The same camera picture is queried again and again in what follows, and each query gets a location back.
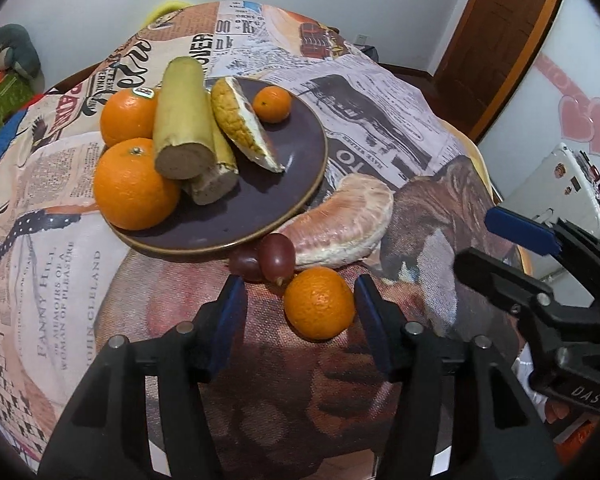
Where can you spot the white wall socket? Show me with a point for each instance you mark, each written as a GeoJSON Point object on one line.
{"type": "Point", "coordinates": [362, 37]}

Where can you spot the peeled pomelo segment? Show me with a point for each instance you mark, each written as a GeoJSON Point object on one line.
{"type": "Point", "coordinates": [340, 227]}

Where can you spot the yellow foam tube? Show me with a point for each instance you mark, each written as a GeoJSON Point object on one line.
{"type": "Point", "coordinates": [162, 10]}

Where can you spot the green storage box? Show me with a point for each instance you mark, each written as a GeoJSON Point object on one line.
{"type": "Point", "coordinates": [2, 102]}

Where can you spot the dark purple plate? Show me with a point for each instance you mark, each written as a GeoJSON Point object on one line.
{"type": "Point", "coordinates": [280, 185]}

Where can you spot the black bag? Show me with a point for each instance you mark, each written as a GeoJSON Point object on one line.
{"type": "Point", "coordinates": [372, 52]}

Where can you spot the small mandarin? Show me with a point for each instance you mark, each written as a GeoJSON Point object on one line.
{"type": "Point", "coordinates": [319, 304]}
{"type": "Point", "coordinates": [272, 104]}

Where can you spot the orange with sticker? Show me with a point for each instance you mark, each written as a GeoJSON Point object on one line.
{"type": "Point", "coordinates": [125, 117]}

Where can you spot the pomelo peel piece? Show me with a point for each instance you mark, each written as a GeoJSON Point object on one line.
{"type": "Point", "coordinates": [237, 120]}

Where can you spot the yellow sugarcane piece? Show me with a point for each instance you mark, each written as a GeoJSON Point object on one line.
{"type": "Point", "coordinates": [215, 180]}
{"type": "Point", "coordinates": [182, 110]}

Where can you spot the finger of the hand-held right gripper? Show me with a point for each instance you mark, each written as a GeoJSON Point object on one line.
{"type": "Point", "coordinates": [520, 227]}
{"type": "Point", "coordinates": [500, 277]}

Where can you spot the red grape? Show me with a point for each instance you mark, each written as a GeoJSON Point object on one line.
{"type": "Point", "coordinates": [245, 265]}
{"type": "Point", "coordinates": [276, 257]}

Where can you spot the white heart print wardrobe door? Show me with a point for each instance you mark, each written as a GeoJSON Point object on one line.
{"type": "Point", "coordinates": [570, 85]}

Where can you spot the plain large orange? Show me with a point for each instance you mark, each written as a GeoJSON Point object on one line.
{"type": "Point", "coordinates": [132, 187]}

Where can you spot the brown wooden door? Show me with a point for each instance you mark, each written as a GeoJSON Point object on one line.
{"type": "Point", "coordinates": [500, 45]}

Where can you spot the grey plush toy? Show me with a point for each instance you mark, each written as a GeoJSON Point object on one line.
{"type": "Point", "coordinates": [12, 47]}

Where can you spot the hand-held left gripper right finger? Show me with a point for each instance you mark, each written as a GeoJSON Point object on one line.
{"type": "Point", "coordinates": [372, 320]}

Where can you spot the newspaper print tablecloth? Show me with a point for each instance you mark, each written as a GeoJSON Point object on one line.
{"type": "Point", "coordinates": [55, 285]}

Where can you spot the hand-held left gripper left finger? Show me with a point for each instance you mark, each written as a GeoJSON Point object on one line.
{"type": "Point", "coordinates": [227, 320]}

